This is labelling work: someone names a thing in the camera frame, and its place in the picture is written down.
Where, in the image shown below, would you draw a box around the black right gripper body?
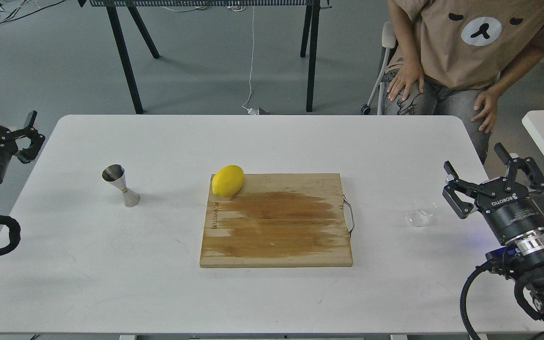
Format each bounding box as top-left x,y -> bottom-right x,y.
475,178 -> 544,246

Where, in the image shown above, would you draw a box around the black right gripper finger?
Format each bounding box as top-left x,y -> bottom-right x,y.
494,143 -> 544,194
442,161 -> 487,220

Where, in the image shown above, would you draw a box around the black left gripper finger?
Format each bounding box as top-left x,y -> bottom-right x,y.
9,110 -> 45,164

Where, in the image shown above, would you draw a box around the small clear glass cup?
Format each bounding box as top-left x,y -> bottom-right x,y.
406,196 -> 438,228

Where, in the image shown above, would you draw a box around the steel double jigger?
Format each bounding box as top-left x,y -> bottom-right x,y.
102,164 -> 140,207

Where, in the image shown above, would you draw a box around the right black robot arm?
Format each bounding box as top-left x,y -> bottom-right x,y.
442,143 -> 544,340

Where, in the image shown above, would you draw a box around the person left hand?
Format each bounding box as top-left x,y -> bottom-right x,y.
470,88 -> 501,134

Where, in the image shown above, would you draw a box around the person right hand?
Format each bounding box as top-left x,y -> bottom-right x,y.
387,60 -> 425,102

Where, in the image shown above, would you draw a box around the person in beige shirt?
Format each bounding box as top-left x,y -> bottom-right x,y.
381,0 -> 544,163

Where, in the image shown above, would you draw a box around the wooden cutting board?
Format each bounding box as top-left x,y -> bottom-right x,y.
199,173 -> 353,268

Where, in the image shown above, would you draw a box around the white office chair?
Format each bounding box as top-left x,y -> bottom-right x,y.
360,21 -> 399,115

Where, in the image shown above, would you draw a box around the yellow lemon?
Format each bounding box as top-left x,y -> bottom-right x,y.
211,164 -> 245,199

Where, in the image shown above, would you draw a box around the white hanging cable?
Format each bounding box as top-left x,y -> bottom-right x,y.
241,5 -> 259,115

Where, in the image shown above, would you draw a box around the black metal frame table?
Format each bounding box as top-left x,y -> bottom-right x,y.
77,0 -> 332,115

